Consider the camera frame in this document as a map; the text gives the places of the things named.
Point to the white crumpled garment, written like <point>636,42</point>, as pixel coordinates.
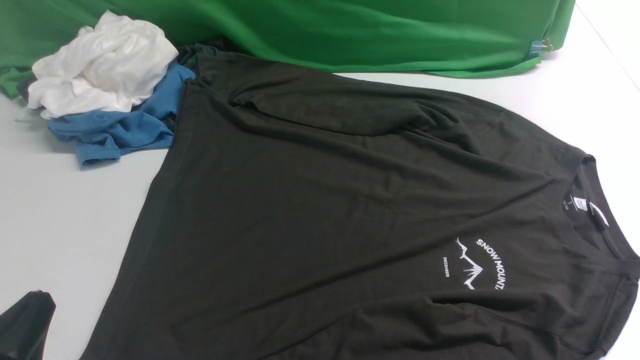
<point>113,66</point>

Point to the blue crumpled garment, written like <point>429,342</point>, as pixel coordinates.
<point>106,136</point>

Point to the blue binder clip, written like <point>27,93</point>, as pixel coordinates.
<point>540,46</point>

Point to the green backdrop cloth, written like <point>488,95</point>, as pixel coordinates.
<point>456,38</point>

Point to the dark teal garment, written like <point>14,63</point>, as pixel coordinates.
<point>187,54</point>

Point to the dark gray long-sleeve top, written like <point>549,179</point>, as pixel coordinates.
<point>301,215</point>

